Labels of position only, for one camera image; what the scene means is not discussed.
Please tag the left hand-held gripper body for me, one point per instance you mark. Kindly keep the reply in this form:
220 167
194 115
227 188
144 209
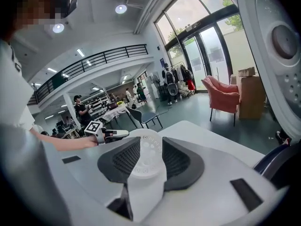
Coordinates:
94 128

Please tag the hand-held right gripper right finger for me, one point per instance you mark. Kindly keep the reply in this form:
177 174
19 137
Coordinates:
211 173

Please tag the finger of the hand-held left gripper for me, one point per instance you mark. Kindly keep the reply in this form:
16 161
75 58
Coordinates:
120 133
113 139

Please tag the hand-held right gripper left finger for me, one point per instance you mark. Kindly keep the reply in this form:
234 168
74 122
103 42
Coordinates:
82 173

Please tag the white perforated steamer tray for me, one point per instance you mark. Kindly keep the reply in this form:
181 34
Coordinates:
148 196

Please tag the person's left forearm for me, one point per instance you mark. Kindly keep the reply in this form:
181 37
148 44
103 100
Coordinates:
65 142

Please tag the table with checkered cloth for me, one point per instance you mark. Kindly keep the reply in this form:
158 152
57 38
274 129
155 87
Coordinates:
113 113

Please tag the dark grey chair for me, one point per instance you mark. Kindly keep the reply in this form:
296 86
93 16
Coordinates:
147 116

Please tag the black balcony railing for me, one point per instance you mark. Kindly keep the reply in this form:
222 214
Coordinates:
56 81

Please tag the person's white shirt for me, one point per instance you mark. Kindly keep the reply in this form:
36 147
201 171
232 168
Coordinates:
18 161

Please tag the standing fan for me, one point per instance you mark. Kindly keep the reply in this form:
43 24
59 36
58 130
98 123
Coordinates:
155 79

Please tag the pink armchair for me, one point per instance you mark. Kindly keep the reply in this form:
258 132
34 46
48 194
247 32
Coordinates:
223 95

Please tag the brown cardboard box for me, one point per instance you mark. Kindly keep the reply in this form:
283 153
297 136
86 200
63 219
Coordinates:
249 98

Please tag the clothes rack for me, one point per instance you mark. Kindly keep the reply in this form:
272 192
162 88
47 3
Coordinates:
185 76

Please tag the round ceiling light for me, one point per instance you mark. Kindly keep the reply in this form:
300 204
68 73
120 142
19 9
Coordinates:
58 28
121 9

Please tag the glass entrance doors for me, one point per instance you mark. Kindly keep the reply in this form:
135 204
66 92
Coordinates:
211 53

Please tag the dark blue rice cooker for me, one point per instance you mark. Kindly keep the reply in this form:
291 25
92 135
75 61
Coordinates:
263 55

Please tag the person's head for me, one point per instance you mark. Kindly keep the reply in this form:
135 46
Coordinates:
28 10

